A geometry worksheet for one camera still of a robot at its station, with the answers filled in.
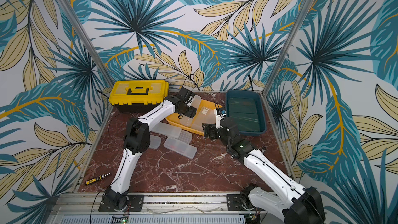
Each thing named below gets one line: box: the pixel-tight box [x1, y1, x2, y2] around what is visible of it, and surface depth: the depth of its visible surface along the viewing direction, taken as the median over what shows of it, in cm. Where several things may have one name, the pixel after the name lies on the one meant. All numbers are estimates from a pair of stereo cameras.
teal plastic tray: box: [225, 90, 267, 136], surface depth 108 cm
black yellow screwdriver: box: [84, 172, 111, 186], surface depth 80 cm
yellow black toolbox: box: [108, 79, 170, 115], surface depth 97 cm
